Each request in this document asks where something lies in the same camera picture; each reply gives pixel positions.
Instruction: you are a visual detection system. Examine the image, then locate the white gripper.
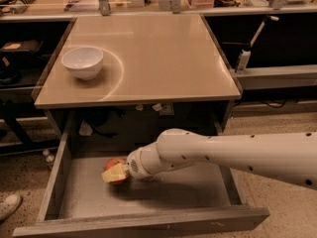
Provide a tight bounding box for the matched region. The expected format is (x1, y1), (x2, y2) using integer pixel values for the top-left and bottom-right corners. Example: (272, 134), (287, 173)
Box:
(101, 148), (151, 183)

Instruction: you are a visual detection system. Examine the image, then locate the red apple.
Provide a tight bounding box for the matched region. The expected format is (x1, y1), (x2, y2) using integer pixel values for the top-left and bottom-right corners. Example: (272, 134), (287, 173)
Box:
(104, 158), (126, 184)

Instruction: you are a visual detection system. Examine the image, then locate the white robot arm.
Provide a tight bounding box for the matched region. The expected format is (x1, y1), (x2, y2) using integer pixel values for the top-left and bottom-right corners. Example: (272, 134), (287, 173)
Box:
(102, 129), (317, 189)

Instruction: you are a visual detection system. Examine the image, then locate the grey open top drawer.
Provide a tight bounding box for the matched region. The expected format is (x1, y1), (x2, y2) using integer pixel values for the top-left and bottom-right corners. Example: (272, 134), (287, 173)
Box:
(13, 111), (269, 238)

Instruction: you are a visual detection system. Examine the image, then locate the small plastic bottle on floor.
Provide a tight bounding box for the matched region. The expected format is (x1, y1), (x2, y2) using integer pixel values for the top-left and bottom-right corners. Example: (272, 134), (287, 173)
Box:
(43, 149), (55, 169)

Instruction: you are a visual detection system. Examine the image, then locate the white shoe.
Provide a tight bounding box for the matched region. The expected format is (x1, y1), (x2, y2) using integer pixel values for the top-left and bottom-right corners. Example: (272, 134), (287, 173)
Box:
(0, 193), (23, 221)

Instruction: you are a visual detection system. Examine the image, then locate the white ceramic bowl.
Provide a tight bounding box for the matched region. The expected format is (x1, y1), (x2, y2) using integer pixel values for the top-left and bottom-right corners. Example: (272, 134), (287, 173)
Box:
(61, 47), (104, 80)

